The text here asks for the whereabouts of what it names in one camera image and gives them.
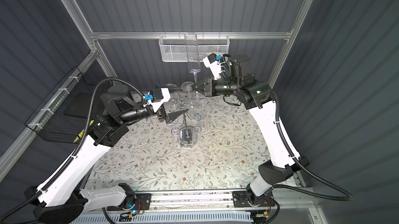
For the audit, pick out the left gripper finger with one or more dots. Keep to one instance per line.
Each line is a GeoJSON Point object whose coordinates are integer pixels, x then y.
{"type": "Point", "coordinates": [170, 117]}
{"type": "Point", "coordinates": [171, 88]}

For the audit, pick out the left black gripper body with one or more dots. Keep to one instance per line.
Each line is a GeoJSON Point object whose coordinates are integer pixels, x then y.
{"type": "Point", "coordinates": [162, 115]}

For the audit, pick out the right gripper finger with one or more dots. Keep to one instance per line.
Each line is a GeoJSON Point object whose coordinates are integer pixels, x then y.
{"type": "Point", "coordinates": [200, 90]}
{"type": "Point", "coordinates": [199, 85]}

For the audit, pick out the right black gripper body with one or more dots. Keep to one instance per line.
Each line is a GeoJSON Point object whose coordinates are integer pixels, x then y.
{"type": "Point", "coordinates": [210, 87]}

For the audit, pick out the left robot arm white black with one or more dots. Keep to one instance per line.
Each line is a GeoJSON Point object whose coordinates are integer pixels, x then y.
{"type": "Point", "coordinates": [58, 199]}

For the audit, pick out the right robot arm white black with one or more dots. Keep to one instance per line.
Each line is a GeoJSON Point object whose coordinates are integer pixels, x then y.
{"type": "Point", "coordinates": [233, 75]}

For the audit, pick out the chrome wine glass rack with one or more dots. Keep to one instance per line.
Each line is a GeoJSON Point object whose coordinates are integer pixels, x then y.
{"type": "Point", "coordinates": [187, 138]}

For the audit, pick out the floral patterned table mat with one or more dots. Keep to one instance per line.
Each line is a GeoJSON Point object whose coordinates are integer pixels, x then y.
{"type": "Point", "coordinates": [229, 150]}

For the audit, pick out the yellow black striped item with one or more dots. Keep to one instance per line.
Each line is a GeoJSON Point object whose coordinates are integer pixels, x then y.
{"type": "Point", "coordinates": [81, 132]}

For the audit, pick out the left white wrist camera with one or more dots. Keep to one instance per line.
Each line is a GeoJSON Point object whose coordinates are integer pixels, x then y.
{"type": "Point", "coordinates": [157, 97]}

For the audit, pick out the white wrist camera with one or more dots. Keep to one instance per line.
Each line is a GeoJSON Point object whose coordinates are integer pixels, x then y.
{"type": "Point", "coordinates": [157, 97]}
{"type": "Point", "coordinates": [214, 63]}

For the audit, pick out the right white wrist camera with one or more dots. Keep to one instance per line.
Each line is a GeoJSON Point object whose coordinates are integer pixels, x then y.
{"type": "Point", "coordinates": [214, 63]}

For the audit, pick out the white wire mesh basket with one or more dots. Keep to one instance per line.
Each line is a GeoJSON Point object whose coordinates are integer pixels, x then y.
{"type": "Point", "coordinates": [173, 50]}

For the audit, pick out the black wire basket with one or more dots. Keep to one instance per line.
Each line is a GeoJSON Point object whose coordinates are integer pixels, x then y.
{"type": "Point", "coordinates": [61, 116]}

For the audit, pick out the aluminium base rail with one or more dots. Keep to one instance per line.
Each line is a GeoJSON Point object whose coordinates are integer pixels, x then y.
{"type": "Point", "coordinates": [187, 200]}

